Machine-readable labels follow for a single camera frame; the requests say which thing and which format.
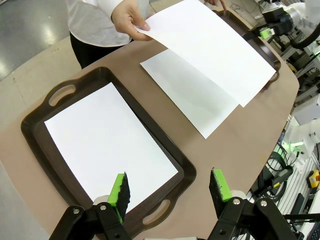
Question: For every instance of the yellow emergency stop box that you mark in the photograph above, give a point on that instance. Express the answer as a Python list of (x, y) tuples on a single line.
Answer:
[(314, 178)]

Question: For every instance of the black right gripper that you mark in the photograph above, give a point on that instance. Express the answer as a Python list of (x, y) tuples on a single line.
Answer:
[(273, 16)]

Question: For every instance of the person's left hand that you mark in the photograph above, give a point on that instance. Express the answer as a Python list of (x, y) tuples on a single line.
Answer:
[(215, 2)]

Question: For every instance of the brown plastic serving tray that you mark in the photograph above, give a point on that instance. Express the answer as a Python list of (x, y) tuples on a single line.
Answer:
[(268, 53), (32, 135)]

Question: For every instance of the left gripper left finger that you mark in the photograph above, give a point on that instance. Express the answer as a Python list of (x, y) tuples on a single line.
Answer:
[(122, 195)]

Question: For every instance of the person's right hand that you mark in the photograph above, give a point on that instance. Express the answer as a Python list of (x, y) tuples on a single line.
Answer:
[(125, 20)]

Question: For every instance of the grey metal box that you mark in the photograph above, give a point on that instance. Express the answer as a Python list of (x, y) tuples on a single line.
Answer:
[(308, 112)]

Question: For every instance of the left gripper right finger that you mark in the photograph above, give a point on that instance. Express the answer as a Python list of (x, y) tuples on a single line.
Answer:
[(220, 187)]

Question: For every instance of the white A4 paper sheet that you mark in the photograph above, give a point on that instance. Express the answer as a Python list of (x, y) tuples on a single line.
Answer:
[(100, 140), (205, 45), (187, 95)]

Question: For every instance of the aluminium profile frame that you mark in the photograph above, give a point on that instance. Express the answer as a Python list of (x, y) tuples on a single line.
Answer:
[(307, 72)]

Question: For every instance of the person in white shirt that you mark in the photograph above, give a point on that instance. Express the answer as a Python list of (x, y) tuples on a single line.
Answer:
[(87, 25)]

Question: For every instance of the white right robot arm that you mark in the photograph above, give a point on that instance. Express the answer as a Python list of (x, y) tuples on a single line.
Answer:
[(310, 10)]

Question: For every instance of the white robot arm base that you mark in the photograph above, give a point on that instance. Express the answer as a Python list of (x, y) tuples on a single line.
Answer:
[(310, 135)]

